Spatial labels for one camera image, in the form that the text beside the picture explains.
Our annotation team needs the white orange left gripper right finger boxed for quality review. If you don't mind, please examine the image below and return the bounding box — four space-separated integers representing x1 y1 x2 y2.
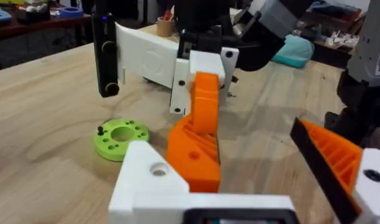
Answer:
289 117 380 224

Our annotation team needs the black tray with clutter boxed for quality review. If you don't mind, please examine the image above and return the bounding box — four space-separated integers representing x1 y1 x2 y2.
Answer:
15 2 51 23

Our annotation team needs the white crumpled heap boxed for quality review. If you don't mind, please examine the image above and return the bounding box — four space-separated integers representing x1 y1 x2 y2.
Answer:
324 30 360 49

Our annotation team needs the orange ribbed wedge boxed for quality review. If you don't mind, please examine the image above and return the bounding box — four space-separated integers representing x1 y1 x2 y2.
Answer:
165 114 222 194

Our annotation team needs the brown cardboard pen cup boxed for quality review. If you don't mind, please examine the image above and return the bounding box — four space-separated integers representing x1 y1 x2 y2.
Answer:
155 6 175 38

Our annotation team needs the teal cap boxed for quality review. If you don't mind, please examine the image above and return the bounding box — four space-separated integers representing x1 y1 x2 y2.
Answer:
272 34 315 69

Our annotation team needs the brown wooden side desk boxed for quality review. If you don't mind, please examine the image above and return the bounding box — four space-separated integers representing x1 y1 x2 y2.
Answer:
0 12 93 43

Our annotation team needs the green disc with holes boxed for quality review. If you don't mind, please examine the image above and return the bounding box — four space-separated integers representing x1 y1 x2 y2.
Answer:
93 118 151 162

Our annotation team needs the blue tape roll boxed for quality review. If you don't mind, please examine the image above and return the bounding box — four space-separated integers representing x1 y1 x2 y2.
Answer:
58 6 85 19

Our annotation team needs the bare white left gripper left finger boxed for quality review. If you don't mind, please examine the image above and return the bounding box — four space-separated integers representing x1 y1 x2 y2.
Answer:
108 141 190 224

